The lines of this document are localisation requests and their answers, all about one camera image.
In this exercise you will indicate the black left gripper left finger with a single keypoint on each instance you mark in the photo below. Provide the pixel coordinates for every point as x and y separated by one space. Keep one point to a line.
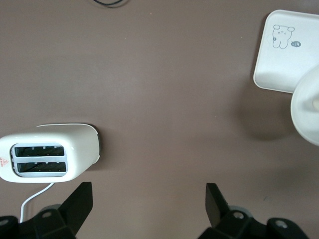
49 224

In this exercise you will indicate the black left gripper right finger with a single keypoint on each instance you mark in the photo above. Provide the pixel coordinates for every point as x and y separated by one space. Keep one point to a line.
224 224

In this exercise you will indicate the round cream plate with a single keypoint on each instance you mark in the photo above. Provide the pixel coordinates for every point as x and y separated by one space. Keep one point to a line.
304 117

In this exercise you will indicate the cream rabbit print tray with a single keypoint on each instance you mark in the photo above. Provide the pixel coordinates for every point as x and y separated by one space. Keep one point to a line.
284 64

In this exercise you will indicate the white two-slot toaster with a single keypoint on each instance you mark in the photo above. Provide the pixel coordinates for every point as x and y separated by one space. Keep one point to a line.
79 149

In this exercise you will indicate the brown table cloth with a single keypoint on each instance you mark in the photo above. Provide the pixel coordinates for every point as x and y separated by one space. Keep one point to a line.
159 99

